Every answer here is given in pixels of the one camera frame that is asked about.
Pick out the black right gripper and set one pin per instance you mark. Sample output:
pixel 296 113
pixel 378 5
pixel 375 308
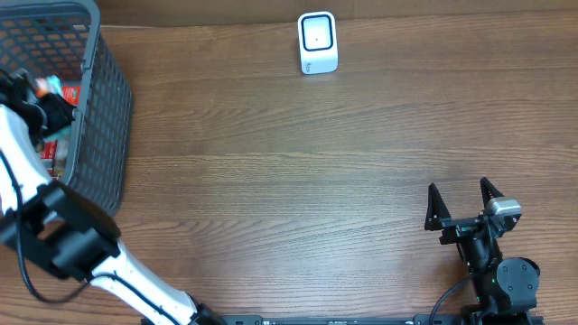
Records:
pixel 463 223

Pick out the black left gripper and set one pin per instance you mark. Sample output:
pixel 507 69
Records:
pixel 56 114

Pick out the orange long noodle package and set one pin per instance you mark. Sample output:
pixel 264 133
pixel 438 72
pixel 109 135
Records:
pixel 71 94

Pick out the orange tissue pack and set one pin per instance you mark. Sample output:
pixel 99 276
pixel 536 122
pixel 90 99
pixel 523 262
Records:
pixel 46 86

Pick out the red snack stick packet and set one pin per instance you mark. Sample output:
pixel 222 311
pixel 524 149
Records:
pixel 47 156

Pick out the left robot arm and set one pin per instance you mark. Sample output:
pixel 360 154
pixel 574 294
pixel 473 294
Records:
pixel 65 243

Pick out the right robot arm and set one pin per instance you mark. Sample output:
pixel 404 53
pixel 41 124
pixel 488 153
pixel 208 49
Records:
pixel 505 288

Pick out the white barcode scanner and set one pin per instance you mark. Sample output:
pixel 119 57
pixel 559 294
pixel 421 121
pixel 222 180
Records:
pixel 318 43

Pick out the grey plastic mesh basket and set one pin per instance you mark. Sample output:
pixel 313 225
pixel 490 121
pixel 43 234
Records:
pixel 63 38

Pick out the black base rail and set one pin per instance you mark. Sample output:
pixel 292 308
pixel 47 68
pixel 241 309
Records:
pixel 418 319

